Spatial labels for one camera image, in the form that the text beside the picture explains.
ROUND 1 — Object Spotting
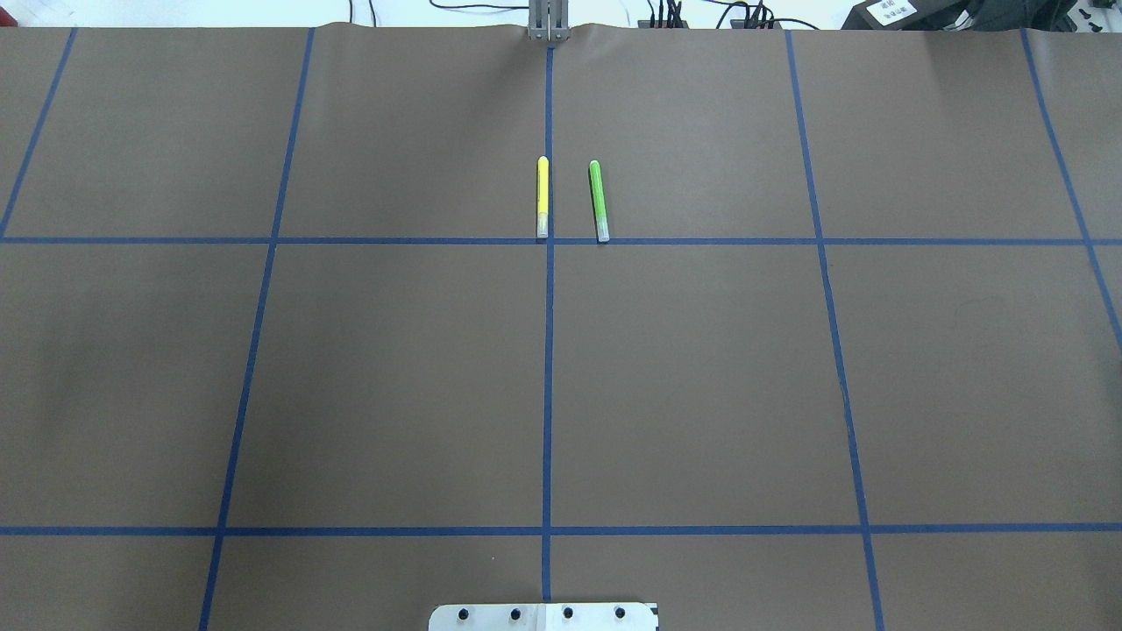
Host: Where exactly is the green highlighter marker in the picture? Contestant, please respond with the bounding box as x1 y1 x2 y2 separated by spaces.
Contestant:
588 161 611 244

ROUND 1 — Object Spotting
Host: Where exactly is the grey aluminium camera post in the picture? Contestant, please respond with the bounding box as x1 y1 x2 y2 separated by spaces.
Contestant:
528 0 572 43

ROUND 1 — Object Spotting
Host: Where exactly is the yellow highlighter marker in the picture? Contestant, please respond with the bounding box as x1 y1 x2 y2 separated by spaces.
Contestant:
536 155 550 240

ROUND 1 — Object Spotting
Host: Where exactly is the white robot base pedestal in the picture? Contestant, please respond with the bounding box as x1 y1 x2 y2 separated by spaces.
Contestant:
427 602 660 630

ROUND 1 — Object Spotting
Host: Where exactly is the black power adapter box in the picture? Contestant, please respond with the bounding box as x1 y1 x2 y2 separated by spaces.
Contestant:
842 1 971 31

